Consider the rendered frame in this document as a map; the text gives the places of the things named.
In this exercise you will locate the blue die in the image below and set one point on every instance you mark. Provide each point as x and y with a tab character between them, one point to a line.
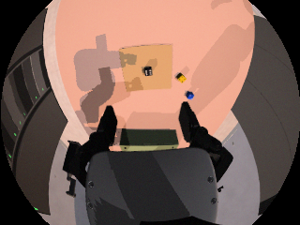
189	95

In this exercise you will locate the yellow die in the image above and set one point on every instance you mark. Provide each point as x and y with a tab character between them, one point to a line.
181	78

